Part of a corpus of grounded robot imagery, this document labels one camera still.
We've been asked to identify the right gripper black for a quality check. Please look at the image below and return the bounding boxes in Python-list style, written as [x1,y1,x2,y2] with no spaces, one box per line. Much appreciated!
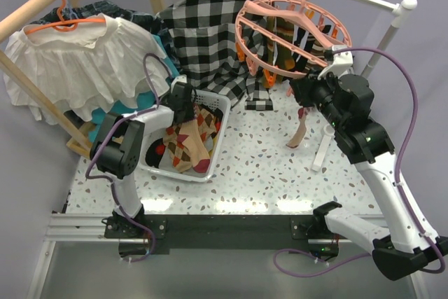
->
[290,66,345,130]

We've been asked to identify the argyle orange brown sock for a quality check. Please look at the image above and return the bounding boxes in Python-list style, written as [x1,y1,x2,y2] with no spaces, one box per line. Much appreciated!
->
[163,105,221,173]

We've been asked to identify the pink round clip hanger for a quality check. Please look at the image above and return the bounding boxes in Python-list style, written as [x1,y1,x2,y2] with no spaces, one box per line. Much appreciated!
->
[235,0,354,89]

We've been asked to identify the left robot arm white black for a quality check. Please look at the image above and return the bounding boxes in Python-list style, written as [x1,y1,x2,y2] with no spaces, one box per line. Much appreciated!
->
[85,82,197,237]

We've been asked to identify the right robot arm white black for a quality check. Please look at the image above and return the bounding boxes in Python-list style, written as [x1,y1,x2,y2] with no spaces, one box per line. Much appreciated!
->
[290,74,447,281]

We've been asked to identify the orange clothes hanger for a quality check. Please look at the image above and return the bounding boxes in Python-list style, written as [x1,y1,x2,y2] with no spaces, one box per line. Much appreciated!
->
[24,0,106,35]

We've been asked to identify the brown white striped sock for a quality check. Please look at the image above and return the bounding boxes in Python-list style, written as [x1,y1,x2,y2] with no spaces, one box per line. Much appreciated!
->
[305,35,326,61]

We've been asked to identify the white laundry basket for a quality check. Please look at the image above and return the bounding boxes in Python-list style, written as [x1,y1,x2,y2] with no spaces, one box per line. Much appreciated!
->
[138,90,230,183]

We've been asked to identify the teal cloth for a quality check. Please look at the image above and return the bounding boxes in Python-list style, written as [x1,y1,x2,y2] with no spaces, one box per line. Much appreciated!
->
[87,34,181,142]

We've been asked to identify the olive striped hanging sock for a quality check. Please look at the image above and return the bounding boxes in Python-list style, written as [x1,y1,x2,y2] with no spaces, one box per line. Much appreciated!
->
[267,17,295,71]

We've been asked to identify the navy white striped sock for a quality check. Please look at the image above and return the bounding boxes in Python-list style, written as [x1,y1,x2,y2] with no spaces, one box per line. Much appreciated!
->
[293,27,314,71]

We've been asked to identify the black white checked shirt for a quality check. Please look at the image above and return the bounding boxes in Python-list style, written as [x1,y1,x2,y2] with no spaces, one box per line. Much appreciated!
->
[158,0,273,111]

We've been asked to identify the dark patterned garment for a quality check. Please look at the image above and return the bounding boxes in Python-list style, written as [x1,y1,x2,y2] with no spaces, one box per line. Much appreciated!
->
[33,0,164,39]

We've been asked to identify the white ruffled blouse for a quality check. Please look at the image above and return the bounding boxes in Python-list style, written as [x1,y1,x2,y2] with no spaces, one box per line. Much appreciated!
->
[5,14,176,121]

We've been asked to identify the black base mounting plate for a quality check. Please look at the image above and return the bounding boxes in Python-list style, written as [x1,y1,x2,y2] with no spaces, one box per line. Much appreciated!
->
[101,214,339,260]

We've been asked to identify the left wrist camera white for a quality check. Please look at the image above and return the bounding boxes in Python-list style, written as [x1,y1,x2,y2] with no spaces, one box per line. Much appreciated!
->
[171,75,188,87]

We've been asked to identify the white rack foot bracket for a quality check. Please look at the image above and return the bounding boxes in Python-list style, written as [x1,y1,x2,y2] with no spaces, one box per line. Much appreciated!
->
[311,124,335,172]

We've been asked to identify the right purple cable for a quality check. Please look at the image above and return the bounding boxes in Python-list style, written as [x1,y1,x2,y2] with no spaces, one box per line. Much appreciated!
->
[272,46,448,274]

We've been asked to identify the wooden clothes rail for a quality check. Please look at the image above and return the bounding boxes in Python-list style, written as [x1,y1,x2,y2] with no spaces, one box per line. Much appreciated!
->
[1,0,56,42]

